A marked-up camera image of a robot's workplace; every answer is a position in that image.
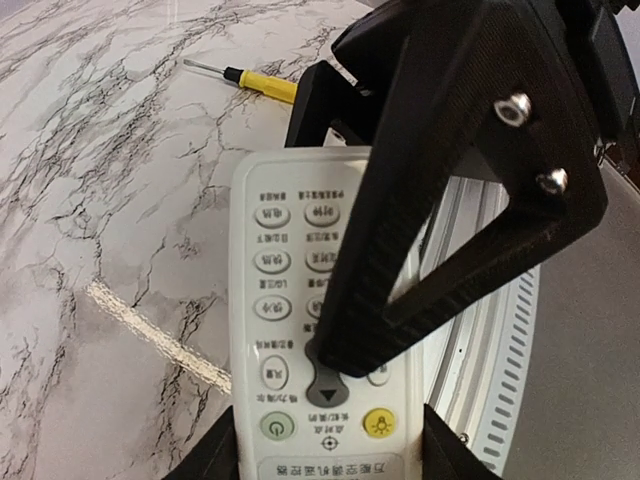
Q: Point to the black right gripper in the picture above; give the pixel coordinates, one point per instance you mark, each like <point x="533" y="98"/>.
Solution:
<point x="589" y="37"/>

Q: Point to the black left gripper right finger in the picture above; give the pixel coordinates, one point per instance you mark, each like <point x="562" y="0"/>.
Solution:
<point x="444" y="456"/>

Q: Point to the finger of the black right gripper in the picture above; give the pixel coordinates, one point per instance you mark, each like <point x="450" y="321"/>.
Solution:
<point x="481" y="168"/>
<point x="326" y="100"/>

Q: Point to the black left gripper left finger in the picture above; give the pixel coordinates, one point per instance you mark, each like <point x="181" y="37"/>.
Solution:
<point x="214" y="457"/>

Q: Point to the white remote control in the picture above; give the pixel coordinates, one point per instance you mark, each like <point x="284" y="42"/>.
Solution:
<point x="295" y="418"/>

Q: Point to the aluminium front table rail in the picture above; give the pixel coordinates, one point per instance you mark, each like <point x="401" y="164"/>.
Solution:
<point x="540" y="379"/>

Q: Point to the yellow handled screwdriver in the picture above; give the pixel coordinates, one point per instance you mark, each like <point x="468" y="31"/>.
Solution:
<point x="270" y="86"/>

